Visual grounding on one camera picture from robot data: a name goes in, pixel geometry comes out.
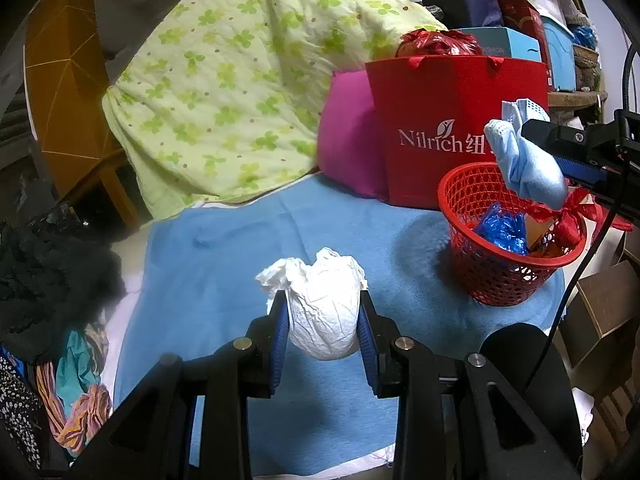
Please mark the brown cardboard box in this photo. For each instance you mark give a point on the brown cardboard box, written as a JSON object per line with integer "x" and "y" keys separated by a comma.
{"x": 605, "y": 310}

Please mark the teal cardboard box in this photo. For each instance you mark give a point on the teal cardboard box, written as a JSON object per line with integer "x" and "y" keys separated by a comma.
{"x": 510, "y": 42}

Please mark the teal cloth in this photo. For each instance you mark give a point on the teal cloth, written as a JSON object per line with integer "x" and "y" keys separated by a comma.
{"x": 75, "y": 365}

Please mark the black white dotted cloth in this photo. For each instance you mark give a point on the black white dotted cloth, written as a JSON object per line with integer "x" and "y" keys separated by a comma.
{"x": 20, "y": 410}

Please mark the red gift box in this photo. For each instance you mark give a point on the red gift box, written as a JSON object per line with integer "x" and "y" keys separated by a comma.
{"x": 525, "y": 20}

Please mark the blue fleece blanket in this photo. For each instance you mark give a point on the blue fleece blanket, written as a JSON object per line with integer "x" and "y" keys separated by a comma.
{"x": 215, "y": 270}

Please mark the red paper bag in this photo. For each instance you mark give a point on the red paper bag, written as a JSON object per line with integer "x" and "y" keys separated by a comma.
{"x": 440, "y": 100}

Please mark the striped pink cloth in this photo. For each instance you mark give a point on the striped pink cloth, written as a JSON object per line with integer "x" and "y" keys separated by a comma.
{"x": 85, "y": 410}

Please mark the shiny red plastic bag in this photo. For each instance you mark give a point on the shiny red plastic bag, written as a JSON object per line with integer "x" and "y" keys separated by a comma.
{"x": 440, "y": 42}

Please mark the wooden shelf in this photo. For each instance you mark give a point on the wooden shelf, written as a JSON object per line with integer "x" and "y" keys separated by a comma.
{"x": 575, "y": 97}

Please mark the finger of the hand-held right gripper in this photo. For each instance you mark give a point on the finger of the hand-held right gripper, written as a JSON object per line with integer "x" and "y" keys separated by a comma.
{"x": 555, "y": 137}
{"x": 582, "y": 172}

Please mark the blue plastic bin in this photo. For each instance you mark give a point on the blue plastic bin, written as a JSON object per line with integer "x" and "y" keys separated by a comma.
{"x": 559, "y": 50}

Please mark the white paper ball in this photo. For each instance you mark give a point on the white paper ball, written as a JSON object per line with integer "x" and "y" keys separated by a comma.
{"x": 325, "y": 305}

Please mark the blue plastic bag ball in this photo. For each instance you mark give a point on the blue plastic bag ball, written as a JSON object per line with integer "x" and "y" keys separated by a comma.
{"x": 500, "y": 230}

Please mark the pink pillow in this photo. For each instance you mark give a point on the pink pillow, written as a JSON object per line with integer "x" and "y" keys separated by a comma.
{"x": 350, "y": 140}

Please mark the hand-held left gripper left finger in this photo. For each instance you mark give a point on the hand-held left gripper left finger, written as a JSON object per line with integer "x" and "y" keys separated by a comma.
{"x": 280, "y": 345}

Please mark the wicker basket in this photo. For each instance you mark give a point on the wicker basket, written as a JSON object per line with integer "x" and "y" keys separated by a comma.
{"x": 585, "y": 65}

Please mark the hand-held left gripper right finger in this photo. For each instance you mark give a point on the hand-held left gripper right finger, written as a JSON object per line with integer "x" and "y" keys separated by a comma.
{"x": 367, "y": 350}

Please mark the green floral quilt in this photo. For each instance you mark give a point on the green floral quilt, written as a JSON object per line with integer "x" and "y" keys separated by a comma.
{"x": 240, "y": 85}

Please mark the red plastic mesh basket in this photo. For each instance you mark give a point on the red plastic mesh basket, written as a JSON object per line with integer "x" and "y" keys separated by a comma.
{"x": 495, "y": 275}

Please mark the orange white carton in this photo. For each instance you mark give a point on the orange white carton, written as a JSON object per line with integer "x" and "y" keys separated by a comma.
{"x": 542, "y": 237}

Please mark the light blue face mask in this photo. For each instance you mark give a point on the light blue face mask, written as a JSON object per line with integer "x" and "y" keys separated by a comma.
{"x": 530, "y": 175}

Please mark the orange wooden cabinet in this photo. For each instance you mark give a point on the orange wooden cabinet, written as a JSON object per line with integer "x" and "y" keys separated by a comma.
{"x": 65, "y": 60}

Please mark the red ribbon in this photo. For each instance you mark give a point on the red ribbon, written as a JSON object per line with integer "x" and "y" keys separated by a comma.
{"x": 570, "y": 220}

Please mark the black fuzzy cloth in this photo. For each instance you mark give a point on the black fuzzy cloth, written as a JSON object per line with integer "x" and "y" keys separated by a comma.
{"x": 50, "y": 280}

